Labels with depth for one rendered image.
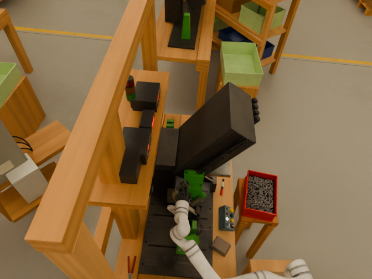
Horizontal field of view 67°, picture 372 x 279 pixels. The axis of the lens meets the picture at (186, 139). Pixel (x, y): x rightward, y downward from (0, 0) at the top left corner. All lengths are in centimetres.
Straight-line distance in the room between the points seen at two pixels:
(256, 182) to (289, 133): 175
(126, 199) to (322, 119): 330
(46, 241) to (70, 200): 11
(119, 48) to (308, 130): 303
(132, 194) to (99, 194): 14
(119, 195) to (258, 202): 107
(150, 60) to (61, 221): 144
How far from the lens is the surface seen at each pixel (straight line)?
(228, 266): 179
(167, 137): 178
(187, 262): 177
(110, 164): 113
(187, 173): 160
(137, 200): 120
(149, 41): 192
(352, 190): 356
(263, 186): 210
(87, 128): 92
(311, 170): 349
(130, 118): 148
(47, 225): 78
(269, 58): 442
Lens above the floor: 260
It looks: 50 degrees down
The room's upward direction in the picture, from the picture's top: 4 degrees clockwise
